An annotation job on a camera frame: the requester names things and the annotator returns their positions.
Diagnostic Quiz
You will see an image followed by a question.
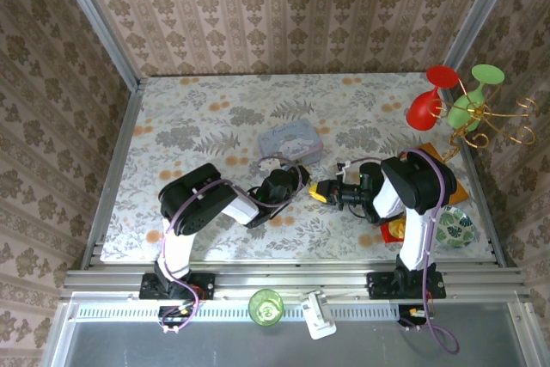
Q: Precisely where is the blue cartoon tin box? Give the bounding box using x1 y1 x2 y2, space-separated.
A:
257 118 324 166

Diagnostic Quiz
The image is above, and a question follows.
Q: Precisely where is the red yellow packet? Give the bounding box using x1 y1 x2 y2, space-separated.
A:
380 217 407 244

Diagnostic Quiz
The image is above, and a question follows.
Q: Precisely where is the floral patterned table cover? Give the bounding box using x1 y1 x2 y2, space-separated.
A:
99 73 495 263

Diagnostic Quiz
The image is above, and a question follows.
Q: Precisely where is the red plastic wine glass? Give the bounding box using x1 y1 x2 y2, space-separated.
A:
406 64 460 132

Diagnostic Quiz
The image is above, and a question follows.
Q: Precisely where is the leaf print bowl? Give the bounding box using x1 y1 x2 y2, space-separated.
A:
434 206 477 249

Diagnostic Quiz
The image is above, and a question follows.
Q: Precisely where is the green transparent cup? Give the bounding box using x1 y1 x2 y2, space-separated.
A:
247 288 284 327

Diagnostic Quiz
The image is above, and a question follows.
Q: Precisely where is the black power connector box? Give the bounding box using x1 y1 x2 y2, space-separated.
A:
397 304 433 329
157 304 199 334

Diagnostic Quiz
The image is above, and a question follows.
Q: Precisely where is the green plastic wine glass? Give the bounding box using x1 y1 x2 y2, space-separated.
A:
447 64 505 132

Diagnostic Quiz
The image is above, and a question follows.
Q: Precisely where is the grey metal bench panel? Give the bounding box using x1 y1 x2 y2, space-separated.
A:
42 319 550 367

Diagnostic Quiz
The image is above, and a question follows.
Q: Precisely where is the aluminium front rail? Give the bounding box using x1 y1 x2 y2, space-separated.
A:
59 260 532 302

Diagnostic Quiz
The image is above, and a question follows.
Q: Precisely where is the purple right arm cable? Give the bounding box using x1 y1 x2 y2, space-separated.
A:
350 148 461 356

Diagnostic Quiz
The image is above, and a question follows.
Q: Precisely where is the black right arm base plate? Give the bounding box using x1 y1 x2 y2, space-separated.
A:
366 271 447 300

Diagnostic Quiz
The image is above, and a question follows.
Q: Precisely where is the white plastic bracket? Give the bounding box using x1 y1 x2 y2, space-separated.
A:
299 290 338 340

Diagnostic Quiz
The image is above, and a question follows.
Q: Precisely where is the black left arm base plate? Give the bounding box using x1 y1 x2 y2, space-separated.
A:
139 272 216 301

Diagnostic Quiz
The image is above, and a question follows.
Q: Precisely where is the slotted grey cable duct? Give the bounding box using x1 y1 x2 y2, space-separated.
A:
70 302 523 321

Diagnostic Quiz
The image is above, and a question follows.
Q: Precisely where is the aluminium side rail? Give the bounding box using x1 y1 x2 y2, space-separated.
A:
81 78 147 272
442 83 508 268

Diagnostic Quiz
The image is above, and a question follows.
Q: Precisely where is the gold wire glass rack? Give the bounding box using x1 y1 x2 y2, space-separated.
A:
427 76 541 162

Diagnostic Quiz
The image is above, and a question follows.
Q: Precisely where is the aluminium frame post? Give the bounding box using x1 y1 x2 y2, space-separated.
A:
442 0 526 70
50 0 145 89

